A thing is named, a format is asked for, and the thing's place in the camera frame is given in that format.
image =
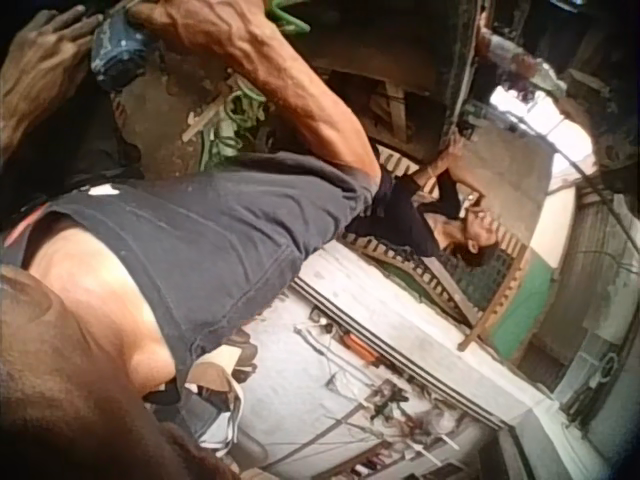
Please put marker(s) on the green plastic frame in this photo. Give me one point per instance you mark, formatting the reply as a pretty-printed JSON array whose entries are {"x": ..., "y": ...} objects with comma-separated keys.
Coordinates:
[{"x": 285, "y": 15}]

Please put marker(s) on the blue power tool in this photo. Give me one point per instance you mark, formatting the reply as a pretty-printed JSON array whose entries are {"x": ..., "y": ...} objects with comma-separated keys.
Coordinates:
[{"x": 120, "y": 55}]

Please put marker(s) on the person's left hand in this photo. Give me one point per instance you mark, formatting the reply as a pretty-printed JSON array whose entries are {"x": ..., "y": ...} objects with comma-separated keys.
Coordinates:
[{"x": 40, "y": 70}]

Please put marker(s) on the dark wooden cabinet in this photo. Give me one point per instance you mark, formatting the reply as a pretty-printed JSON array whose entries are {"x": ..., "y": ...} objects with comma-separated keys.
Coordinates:
[{"x": 395, "y": 65}]

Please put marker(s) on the person's left fingers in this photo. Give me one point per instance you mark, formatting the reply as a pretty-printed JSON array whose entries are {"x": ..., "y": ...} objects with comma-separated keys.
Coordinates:
[{"x": 65, "y": 22}]

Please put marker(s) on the person's right hand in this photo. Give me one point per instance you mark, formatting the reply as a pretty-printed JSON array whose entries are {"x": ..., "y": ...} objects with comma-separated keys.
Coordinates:
[{"x": 200, "y": 25}]

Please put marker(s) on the orange hand tool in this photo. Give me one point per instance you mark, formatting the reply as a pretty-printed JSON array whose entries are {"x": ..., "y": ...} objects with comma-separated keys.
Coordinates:
[{"x": 359, "y": 347}]

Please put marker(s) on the white striped panel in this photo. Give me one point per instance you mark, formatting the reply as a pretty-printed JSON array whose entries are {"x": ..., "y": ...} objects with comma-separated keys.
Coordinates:
[{"x": 400, "y": 345}]

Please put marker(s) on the slatted wooden bench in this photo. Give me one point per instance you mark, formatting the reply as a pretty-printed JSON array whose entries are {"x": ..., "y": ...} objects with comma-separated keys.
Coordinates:
[{"x": 450, "y": 285}]

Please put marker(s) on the person's right fingers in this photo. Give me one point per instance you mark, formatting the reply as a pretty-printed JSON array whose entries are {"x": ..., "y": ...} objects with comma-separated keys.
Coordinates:
[{"x": 145, "y": 20}]

